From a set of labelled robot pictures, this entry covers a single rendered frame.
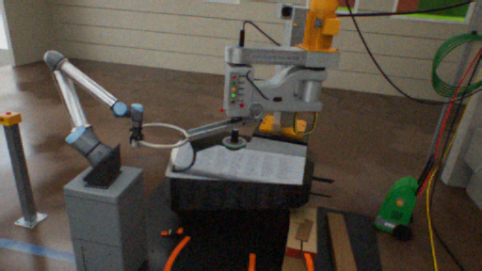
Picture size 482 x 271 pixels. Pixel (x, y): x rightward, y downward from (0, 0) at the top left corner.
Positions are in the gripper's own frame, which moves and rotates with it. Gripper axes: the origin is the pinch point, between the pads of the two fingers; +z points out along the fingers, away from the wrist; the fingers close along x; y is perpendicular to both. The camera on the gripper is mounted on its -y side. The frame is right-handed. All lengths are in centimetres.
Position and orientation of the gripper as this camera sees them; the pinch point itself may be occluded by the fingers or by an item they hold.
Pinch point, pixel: (135, 147)
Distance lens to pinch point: 280.8
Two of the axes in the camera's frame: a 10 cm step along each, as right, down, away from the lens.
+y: 6.9, 3.6, -6.3
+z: -1.4, 9.2, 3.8
